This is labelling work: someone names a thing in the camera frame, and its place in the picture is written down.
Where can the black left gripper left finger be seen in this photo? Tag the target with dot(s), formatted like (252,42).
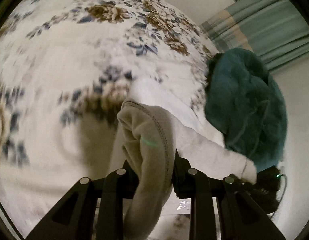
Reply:
(91,209)

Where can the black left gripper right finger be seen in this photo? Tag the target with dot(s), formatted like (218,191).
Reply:
(220,209)

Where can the beige long sleeve shirt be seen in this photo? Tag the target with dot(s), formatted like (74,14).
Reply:
(148,137)

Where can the right green curtain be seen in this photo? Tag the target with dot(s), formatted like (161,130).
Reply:
(273,29)

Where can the folded white cloth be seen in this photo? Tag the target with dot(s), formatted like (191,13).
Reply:
(148,92)

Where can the dark green fleece blanket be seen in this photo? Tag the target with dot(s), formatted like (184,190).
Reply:
(245,104)

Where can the floral bed cover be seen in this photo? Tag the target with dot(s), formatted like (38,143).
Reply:
(65,68)

